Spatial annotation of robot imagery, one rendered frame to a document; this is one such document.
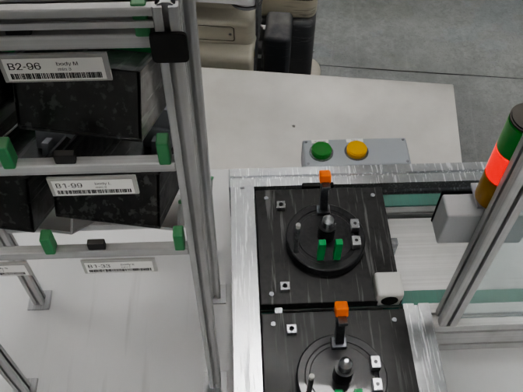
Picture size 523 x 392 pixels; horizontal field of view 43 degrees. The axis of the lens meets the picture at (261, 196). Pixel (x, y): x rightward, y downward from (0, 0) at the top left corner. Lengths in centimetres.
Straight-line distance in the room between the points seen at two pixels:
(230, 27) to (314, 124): 38
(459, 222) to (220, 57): 98
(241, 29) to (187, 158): 111
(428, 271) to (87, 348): 63
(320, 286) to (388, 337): 14
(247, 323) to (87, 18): 71
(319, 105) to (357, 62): 141
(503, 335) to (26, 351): 83
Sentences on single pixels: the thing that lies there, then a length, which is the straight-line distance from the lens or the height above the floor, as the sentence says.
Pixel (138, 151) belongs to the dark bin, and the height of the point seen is 123.
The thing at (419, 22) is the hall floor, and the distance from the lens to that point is 321.
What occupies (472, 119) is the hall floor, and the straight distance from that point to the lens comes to 283.
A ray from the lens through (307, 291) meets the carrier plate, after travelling 115.
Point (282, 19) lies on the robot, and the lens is 195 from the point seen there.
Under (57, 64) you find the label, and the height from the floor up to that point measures 161.
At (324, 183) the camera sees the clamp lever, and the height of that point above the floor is 106.
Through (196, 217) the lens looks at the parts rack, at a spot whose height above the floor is 138.
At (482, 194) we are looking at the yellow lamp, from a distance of 91.
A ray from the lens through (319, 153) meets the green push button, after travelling 132.
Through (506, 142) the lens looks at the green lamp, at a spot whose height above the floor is 138.
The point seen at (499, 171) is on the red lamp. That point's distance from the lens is 87.
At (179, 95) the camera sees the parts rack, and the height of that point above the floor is 157.
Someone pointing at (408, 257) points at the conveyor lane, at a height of 92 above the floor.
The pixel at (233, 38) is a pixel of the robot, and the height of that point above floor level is 83.
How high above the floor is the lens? 198
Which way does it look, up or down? 54 degrees down
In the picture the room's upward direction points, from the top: 1 degrees clockwise
